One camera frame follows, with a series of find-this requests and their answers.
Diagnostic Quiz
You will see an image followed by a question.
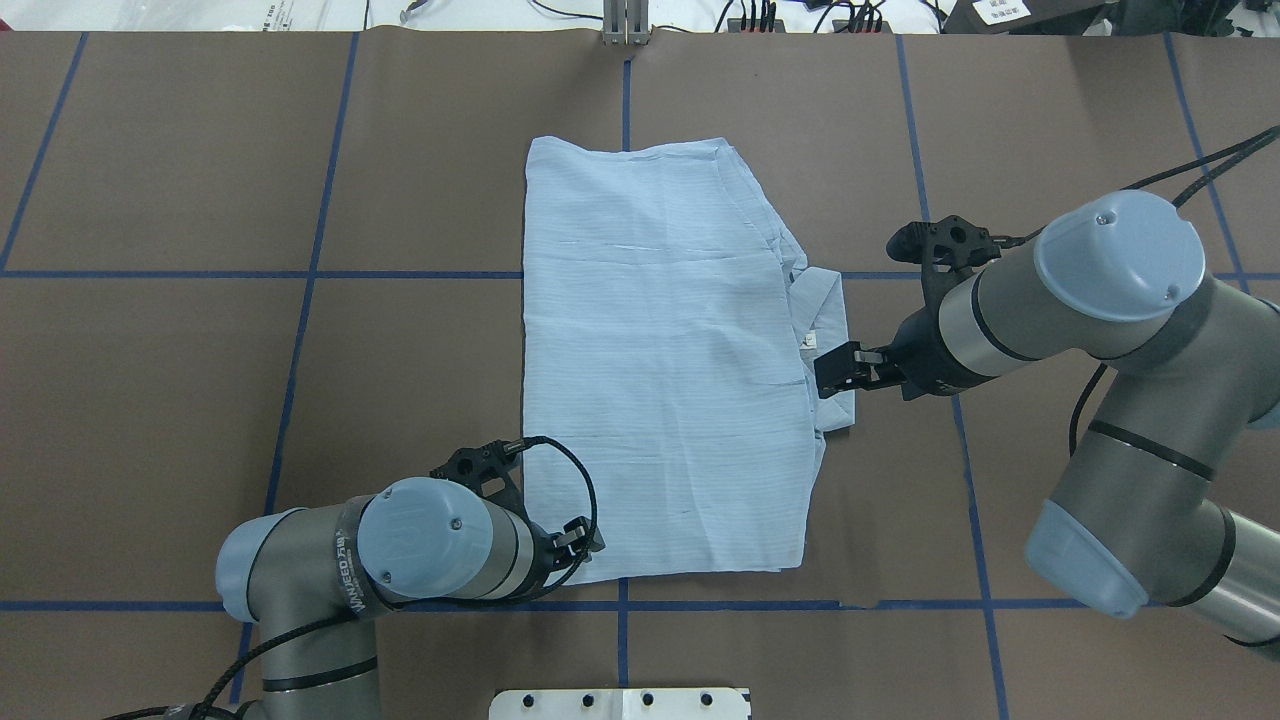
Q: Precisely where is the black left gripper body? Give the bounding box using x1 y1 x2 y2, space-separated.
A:
430 438 605 591

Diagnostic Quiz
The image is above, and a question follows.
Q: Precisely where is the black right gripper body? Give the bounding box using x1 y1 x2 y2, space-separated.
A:
814 217 1000 401

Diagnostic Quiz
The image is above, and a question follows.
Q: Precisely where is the light blue button shirt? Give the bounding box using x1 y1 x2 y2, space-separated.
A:
522 136 854 584

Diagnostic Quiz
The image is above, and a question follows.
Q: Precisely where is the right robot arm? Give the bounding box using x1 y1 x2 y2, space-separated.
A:
815 190 1279 660

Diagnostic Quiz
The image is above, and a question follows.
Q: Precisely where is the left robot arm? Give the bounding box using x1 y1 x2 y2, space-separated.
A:
184 436 605 719

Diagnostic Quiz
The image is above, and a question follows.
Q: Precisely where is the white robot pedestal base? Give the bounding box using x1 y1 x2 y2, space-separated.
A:
488 687 753 719

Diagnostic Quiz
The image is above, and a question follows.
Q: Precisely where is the aluminium frame post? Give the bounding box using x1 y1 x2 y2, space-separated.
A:
602 0 652 46

